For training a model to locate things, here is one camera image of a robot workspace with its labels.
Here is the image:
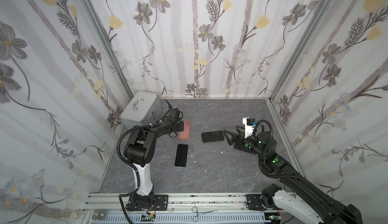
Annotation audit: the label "pink phone case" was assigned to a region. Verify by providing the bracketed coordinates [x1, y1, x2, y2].
[178, 121, 191, 140]

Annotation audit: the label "phone with black screen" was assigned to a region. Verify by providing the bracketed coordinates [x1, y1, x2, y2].
[174, 144, 189, 167]

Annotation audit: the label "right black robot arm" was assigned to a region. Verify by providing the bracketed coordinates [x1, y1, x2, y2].
[223, 126, 363, 224]

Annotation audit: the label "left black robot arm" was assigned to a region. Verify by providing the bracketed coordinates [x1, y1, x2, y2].
[124, 108, 185, 207]

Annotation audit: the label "black phone middle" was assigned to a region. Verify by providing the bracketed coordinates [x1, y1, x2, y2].
[201, 131, 224, 143]

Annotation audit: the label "silver first aid case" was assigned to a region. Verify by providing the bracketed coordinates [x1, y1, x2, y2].
[120, 91, 162, 129]

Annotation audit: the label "metal scissors forceps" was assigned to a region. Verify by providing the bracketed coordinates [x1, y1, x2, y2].
[192, 206, 217, 223]

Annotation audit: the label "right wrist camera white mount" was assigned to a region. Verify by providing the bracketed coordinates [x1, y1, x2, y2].
[243, 117, 257, 138]

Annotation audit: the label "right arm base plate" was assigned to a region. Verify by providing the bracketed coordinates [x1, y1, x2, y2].
[246, 194, 274, 211]

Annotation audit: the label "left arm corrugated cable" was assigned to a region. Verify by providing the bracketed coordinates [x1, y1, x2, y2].
[116, 123, 155, 224]

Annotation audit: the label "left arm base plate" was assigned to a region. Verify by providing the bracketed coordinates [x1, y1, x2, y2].
[125, 194, 169, 211]

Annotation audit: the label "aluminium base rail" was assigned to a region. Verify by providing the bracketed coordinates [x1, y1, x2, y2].
[78, 193, 304, 224]

